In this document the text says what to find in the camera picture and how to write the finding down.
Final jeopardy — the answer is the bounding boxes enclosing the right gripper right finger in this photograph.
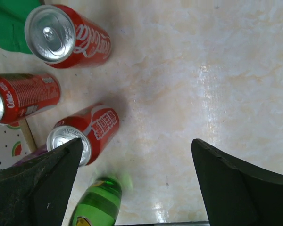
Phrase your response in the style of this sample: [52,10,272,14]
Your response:
[191,139,283,226]

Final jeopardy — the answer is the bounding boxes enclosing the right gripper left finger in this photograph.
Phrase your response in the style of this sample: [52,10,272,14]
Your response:
[0,138,83,226]

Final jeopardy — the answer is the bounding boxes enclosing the watermelon print canvas bag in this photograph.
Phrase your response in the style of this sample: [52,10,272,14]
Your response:
[0,120,37,171]

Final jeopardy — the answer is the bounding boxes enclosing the red cola can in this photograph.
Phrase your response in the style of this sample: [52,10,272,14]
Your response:
[0,73,62,125]
[46,103,120,167]
[24,4,112,69]

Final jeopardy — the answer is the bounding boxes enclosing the purple soda can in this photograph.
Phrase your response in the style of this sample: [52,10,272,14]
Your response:
[13,144,48,166]

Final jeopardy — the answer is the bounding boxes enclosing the green glass bottle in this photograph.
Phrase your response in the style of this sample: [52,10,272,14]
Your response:
[68,177,122,226]

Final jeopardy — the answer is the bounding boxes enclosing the green t-shirt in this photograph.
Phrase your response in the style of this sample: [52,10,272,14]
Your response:
[0,0,44,54]

